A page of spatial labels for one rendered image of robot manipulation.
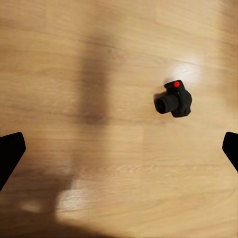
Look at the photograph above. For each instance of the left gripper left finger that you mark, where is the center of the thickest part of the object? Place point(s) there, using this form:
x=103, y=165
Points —
x=12, y=148

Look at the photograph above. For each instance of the digital camera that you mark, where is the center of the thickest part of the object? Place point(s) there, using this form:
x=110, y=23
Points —
x=178, y=100

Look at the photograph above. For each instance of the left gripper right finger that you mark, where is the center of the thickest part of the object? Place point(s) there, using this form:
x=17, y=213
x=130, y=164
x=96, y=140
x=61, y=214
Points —
x=230, y=148

